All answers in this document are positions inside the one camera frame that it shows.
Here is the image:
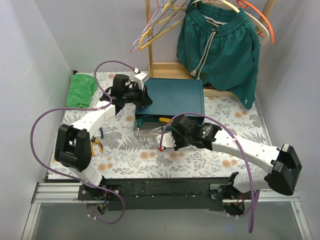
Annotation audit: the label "long green screwdriver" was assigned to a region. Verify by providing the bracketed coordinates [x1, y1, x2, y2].
[152, 125, 172, 131]

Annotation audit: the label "stubby green screwdriver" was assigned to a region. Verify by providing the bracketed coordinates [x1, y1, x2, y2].
[137, 118, 144, 131]

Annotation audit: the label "yellow black screwdriver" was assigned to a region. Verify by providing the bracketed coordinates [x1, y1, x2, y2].
[159, 117, 171, 123]

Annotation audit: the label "blue handled cutters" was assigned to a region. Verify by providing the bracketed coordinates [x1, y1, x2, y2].
[99, 127, 104, 139]

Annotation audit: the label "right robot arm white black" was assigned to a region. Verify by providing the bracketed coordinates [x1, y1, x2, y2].
[172, 115, 302, 199]

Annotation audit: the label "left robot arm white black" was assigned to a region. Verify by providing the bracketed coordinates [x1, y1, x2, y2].
[54, 72, 153, 200]

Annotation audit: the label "teal drawer box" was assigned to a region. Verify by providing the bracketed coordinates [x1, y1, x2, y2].
[135, 78, 205, 123]

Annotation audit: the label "wooden rack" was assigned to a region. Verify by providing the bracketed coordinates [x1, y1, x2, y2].
[145, 0, 278, 100]

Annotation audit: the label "yellow hanger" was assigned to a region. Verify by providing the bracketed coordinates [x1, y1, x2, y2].
[138, 0, 192, 51]

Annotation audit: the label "green folded cloth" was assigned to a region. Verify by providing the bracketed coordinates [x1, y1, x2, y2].
[65, 74, 98, 109]

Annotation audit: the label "green shorts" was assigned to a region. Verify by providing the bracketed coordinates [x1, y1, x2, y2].
[176, 0, 260, 110]

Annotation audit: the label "pink hanger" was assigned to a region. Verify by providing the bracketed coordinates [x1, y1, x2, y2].
[130, 0, 165, 54]

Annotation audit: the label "grey hanger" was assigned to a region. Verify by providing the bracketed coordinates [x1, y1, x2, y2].
[148, 0, 188, 41]

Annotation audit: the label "cream hanger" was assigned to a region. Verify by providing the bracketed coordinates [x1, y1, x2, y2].
[204, 0, 275, 47]

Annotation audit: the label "orange hanger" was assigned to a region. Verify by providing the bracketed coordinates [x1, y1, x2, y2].
[236, 0, 276, 45]

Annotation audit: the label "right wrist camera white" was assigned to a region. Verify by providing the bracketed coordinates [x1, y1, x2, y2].
[155, 132, 176, 152]

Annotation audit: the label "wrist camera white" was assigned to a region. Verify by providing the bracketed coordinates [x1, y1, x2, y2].
[155, 132, 176, 152]
[133, 72, 150, 91]

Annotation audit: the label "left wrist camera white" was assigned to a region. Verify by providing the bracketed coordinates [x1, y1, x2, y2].
[133, 72, 150, 91]

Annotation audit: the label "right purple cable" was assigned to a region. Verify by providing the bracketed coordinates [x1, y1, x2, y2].
[159, 113, 260, 233]

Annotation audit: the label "purple cable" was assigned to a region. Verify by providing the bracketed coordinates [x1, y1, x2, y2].
[29, 59, 138, 225]
[159, 113, 260, 233]

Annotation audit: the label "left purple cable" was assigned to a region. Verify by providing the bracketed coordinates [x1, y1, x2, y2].
[29, 59, 138, 225]

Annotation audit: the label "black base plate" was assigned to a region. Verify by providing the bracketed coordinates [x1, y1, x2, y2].
[77, 177, 257, 211]

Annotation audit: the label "yellow handled pliers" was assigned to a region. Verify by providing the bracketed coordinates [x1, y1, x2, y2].
[90, 136, 104, 157]

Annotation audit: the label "aluminium rail frame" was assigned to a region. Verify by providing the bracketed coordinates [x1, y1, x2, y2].
[22, 178, 312, 240]

